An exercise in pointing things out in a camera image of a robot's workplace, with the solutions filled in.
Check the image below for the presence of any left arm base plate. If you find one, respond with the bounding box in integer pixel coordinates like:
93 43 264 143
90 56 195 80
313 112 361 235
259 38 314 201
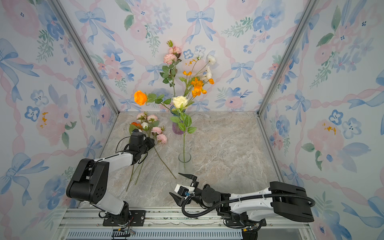
103 210 147 227

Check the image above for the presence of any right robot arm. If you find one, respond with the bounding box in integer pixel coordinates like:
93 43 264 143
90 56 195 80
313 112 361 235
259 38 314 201
170 174 316 227

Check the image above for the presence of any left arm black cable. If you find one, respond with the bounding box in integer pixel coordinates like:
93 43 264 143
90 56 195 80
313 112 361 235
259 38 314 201
115 136 133 154

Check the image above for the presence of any cream rose flower stem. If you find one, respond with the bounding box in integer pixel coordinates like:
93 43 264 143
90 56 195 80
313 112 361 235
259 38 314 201
171 96 197 153

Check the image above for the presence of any pink rose flower stem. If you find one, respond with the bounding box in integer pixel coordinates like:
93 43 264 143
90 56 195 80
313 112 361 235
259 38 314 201
160 40 182 97

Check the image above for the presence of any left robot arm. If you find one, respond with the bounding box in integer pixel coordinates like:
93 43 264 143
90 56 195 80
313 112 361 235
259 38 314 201
66 130 155 224

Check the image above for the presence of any aluminium front rail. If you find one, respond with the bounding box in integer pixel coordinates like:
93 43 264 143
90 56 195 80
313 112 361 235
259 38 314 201
53 208 315 240

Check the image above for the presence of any corner aluminium post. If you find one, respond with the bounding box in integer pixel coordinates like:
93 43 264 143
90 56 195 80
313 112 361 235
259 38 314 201
48 0 120 115
257 0 318 118

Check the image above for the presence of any left corner aluminium post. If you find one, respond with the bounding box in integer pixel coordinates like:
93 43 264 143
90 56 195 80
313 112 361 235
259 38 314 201
48 0 120 115

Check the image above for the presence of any right corner aluminium post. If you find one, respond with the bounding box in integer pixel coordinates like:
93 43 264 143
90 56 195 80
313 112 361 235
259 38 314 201
257 0 318 118

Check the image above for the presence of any orange poppy flower stem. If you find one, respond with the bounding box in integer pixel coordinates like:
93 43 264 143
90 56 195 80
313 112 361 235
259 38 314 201
179 71 210 108

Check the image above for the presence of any pink orange bud stem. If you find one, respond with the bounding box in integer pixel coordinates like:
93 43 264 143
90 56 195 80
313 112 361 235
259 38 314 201
179 77 215 107

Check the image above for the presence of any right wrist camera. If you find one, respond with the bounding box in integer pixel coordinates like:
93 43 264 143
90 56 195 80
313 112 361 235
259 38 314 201
174 184 195 197

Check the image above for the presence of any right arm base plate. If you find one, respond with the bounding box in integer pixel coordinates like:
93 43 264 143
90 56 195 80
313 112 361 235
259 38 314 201
223 213 267 232

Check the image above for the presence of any white flower stem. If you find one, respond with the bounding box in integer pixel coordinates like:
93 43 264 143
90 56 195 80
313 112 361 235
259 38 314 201
179 55 217 108

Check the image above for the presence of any clear frosted glass vase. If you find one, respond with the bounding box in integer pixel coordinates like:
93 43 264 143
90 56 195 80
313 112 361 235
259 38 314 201
178 152 193 174

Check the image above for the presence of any blue purple glass vase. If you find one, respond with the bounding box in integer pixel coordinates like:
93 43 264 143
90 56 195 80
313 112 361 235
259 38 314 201
170 105 184 135

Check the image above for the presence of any large orange ranunculus stem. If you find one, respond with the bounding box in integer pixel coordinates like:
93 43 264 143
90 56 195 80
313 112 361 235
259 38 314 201
134 91 171 111

